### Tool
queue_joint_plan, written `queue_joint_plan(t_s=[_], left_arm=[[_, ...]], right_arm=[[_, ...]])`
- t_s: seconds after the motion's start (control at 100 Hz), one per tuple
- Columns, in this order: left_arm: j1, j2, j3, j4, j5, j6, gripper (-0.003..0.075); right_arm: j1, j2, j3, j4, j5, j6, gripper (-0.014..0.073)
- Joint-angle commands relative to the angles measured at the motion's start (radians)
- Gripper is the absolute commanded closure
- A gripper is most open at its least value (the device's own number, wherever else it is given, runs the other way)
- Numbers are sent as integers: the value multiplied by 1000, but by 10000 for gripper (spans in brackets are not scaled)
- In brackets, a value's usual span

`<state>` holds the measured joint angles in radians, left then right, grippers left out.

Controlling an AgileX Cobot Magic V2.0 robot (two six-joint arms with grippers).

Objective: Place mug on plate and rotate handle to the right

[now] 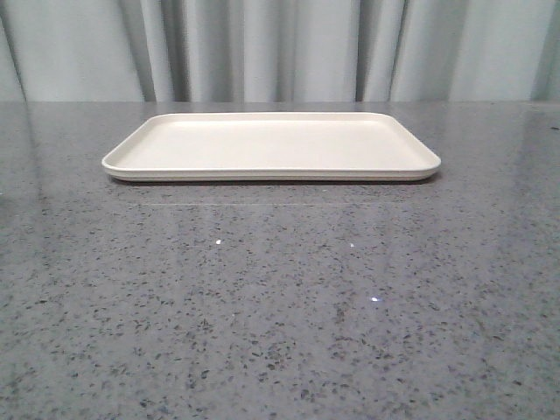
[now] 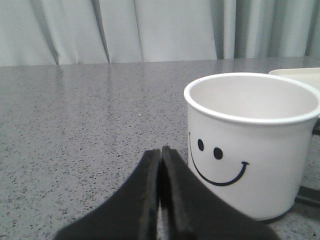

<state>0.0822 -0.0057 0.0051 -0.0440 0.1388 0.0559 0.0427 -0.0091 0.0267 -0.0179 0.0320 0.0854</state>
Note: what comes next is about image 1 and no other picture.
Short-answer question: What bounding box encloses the cream rectangular plastic tray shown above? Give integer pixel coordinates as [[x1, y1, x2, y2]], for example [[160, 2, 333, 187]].
[[101, 112, 441, 182]]

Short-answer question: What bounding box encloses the pale green pleated curtain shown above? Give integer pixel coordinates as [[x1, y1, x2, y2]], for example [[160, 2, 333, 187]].
[[1, 1, 559, 102]]

